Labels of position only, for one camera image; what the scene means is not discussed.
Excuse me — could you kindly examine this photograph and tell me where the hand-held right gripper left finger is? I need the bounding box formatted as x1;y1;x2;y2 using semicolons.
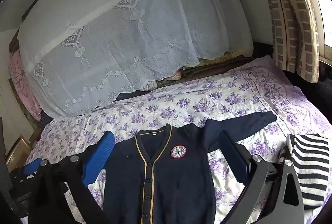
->
27;131;116;224

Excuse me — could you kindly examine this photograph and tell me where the dark blue cloth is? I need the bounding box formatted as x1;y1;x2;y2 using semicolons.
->
117;91;157;101

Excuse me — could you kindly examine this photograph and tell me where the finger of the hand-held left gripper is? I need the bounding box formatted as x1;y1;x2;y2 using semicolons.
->
24;158;42;176

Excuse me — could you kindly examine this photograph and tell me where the window with pale frame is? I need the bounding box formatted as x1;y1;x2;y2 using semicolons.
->
298;0;332;64

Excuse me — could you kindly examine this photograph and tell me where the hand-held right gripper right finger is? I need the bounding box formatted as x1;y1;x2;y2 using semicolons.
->
219;129;305;224

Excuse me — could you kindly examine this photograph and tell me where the pink patterned pillow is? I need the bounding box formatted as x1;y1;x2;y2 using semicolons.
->
166;71;183;81

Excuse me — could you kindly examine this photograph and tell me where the white lace cloth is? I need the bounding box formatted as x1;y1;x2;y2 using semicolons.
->
17;0;254;119

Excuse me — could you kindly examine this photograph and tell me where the pink floral pillow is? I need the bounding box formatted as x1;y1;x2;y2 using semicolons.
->
9;49;42;121

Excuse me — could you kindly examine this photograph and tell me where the purple floral bed sheet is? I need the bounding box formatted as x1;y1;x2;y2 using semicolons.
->
26;54;332;224

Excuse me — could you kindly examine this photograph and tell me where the beige framed board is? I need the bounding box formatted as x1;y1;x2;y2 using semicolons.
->
5;136;33;173

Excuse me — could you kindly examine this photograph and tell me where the black white striped garment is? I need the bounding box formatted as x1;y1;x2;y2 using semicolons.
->
279;133;330;210

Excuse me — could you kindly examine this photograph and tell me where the dark wooden board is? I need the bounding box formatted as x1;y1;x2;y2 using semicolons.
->
158;56;256;82

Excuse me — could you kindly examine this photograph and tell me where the brown checked curtain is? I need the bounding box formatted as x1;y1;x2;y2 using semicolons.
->
251;0;320;83

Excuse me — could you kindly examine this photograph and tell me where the navy blue knit cardigan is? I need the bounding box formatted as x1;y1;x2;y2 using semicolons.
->
104;111;277;224

